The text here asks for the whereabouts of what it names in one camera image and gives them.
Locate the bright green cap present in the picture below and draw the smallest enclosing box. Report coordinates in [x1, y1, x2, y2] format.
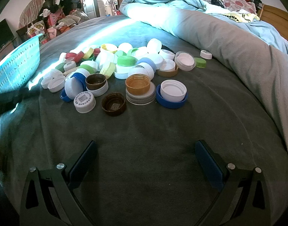
[117, 56, 137, 67]

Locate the black television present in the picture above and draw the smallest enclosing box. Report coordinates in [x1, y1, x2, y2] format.
[0, 19, 15, 49]

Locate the light blue grey duvet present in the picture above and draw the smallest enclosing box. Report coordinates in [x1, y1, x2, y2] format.
[119, 0, 288, 151]

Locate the clear flat lid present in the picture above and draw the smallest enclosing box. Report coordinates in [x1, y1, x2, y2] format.
[126, 82, 156, 106]

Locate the amber orange open cap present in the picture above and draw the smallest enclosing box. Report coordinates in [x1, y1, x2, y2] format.
[125, 74, 151, 95]

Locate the brown cap on white cap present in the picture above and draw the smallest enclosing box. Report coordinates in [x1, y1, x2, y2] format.
[85, 73, 107, 90]

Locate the large blue cap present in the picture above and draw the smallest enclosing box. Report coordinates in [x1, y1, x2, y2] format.
[156, 84, 188, 109]

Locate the light blue perforated basket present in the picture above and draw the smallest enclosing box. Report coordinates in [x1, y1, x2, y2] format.
[0, 33, 43, 94]

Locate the cluttered side table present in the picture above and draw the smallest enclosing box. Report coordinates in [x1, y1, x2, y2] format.
[16, 0, 89, 45]

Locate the white cap in blue cap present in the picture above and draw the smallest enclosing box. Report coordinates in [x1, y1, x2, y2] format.
[161, 80, 187, 101]

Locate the wooden headboard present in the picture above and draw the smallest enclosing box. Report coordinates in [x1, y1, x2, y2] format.
[258, 4, 288, 41]

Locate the dark brown open cap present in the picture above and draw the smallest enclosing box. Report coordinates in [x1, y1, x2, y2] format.
[102, 92, 127, 116]

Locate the white QR code cap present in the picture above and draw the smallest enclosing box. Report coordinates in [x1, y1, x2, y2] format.
[74, 91, 96, 114]

